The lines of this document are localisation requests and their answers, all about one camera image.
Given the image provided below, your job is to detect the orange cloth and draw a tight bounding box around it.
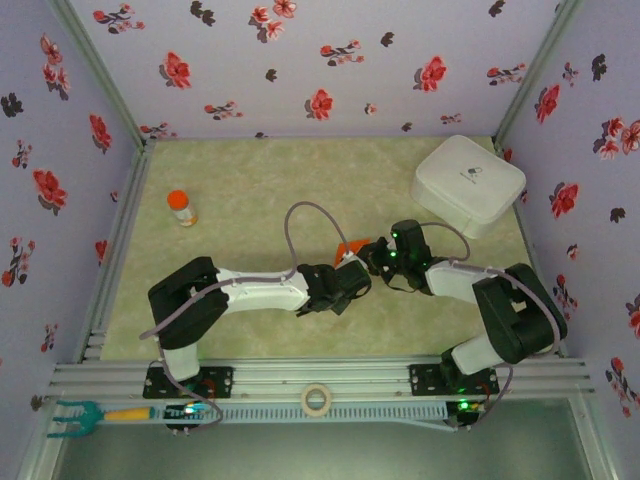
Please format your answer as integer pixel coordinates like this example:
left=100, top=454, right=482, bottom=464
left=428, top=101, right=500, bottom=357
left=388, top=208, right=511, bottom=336
left=333, top=239, right=371, bottom=266

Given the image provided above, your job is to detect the white square zip case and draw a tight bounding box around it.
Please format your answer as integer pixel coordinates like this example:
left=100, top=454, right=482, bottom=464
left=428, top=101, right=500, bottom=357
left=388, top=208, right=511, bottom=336
left=409, top=134, right=528, bottom=240

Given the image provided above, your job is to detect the white tape roll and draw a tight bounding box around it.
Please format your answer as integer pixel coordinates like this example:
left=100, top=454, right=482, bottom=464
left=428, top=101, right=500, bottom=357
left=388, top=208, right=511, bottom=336
left=300, top=383, right=335, bottom=419

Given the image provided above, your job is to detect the orange capped small bottle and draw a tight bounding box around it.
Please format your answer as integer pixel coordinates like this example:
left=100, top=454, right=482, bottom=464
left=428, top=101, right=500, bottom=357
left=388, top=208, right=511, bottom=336
left=166, top=189, right=200, bottom=229

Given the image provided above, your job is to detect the grey right arm cable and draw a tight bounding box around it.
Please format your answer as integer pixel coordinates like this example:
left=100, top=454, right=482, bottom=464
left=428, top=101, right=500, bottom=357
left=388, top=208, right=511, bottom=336
left=418, top=222, right=570, bottom=434

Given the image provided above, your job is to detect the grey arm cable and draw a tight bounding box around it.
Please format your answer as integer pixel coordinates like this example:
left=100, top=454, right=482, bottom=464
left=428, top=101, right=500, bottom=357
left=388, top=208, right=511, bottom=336
left=418, top=222, right=570, bottom=434
left=138, top=202, right=351, bottom=436

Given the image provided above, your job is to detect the grey left arm cable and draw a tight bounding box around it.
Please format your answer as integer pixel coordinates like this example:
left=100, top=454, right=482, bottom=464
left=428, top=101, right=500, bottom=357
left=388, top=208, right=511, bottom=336
left=138, top=202, right=351, bottom=436

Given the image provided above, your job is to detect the aluminium mounting rail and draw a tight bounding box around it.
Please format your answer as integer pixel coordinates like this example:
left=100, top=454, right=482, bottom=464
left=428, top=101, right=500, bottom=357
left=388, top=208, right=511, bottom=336
left=49, top=355, right=597, bottom=401

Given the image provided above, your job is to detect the aluminium side rail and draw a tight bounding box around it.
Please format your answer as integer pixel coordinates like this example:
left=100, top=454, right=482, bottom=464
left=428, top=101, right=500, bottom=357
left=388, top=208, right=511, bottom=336
left=492, top=137, right=571, bottom=359
left=74, top=139, right=156, bottom=364

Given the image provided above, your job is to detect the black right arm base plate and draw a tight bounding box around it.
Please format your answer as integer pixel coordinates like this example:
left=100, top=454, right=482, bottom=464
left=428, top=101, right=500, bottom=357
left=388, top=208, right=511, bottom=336
left=408, top=363, right=501, bottom=399

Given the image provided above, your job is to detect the grey slotted cable duct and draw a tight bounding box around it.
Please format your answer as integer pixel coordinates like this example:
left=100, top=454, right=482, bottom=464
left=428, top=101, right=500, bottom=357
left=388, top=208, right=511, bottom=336
left=214, top=403, right=449, bottom=424

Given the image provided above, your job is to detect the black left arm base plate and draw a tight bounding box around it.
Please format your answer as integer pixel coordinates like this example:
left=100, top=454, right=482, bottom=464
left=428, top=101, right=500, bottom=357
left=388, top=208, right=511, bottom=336
left=143, top=366, right=235, bottom=400

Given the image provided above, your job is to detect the aluminium corner post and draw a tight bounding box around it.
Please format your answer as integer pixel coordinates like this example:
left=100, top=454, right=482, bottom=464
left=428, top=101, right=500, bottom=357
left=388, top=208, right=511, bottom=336
left=492, top=0, right=585, bottom=146
left=49, top=0, right=157, bottom=151

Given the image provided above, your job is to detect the aluminium frame leg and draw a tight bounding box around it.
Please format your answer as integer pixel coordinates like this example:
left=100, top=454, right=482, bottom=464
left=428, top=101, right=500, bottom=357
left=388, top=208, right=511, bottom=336
left=14, top=399, right=71, bottom=480
left=569, top=397, right=619, bottom=480

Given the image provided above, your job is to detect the teal garden fork yellow handle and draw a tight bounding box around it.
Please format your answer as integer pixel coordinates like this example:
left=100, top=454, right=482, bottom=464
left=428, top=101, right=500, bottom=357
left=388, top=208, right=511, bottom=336
left=46, top=398, right=156, bottom=440

